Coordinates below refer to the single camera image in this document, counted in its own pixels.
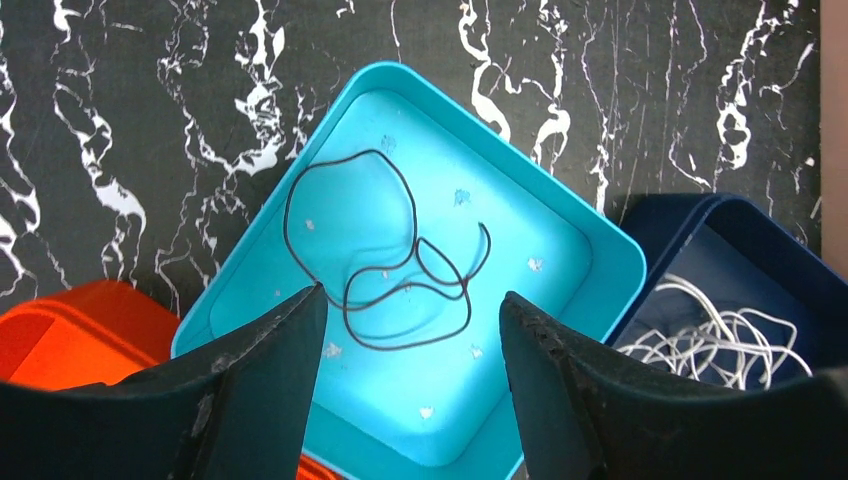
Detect teal square tray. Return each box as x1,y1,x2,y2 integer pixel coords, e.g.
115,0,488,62
171,62,646,479

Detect peach plastic file organizer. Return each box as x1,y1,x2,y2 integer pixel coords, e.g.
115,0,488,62
821,0,847,277

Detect black wire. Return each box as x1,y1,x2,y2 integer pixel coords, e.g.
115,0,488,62
282,148,493,352

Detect navy square tray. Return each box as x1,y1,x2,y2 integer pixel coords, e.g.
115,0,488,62
608,194,847,390

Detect red square tray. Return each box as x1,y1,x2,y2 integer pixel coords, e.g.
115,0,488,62
1,281,309,479

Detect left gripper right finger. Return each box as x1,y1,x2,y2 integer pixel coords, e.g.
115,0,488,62
499,292,847,479

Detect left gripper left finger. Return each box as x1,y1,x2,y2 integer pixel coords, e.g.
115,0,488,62
1,284,328,479

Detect white wires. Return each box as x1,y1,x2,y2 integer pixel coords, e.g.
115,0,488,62
616,272,815,392

